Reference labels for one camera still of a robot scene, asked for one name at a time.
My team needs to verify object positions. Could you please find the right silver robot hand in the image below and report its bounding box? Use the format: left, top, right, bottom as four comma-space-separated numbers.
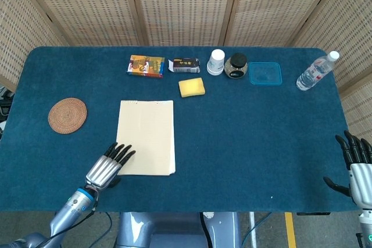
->
323, 130, 372, 209

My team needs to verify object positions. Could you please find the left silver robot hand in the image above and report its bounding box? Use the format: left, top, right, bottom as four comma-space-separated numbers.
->
85, 142, 137, 191

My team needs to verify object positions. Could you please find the yellow spiral notebook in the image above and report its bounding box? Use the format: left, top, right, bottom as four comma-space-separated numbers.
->
116, 99, 176, 177

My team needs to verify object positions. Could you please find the round woven rattan coaster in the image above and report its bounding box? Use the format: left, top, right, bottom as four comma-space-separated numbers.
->
48, 98, 88, 135

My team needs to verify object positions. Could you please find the grey robot torso base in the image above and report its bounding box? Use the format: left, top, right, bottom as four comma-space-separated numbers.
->
115, 211, 242, 248

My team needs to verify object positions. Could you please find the clear plastic water bottle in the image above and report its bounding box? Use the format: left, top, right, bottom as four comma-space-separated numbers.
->
296, 51, 341, 92

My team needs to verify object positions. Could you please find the colourful orange snack box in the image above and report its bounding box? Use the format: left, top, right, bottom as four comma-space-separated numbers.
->
126, 54, 166, 79

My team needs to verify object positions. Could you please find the yellow sponge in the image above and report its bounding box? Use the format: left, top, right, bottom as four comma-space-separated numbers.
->
178, 77, 206, 98

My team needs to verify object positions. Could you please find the blue table cloth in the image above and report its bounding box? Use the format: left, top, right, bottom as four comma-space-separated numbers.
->
0, 45, 361, 213

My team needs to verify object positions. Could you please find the blue plastic container lid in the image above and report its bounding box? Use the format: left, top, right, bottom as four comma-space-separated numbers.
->
248, 61, 283, 87

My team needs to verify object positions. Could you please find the black tea box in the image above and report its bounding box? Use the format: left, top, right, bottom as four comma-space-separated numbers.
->
167, 57, 202, 74

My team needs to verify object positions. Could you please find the white paper cup stack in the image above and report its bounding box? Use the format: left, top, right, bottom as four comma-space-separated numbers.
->
206, 49, 226, 77

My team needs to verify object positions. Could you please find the glass jar with black lid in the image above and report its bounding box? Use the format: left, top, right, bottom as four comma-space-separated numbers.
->
224, 52, 249, 80

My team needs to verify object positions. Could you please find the woven bamboo folding screen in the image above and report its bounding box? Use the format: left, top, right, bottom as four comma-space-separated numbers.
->
0, 0, 372, 144

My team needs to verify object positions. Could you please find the black cable at left wrist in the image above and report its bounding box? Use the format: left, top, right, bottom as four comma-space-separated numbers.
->
48, 192, 113, 239

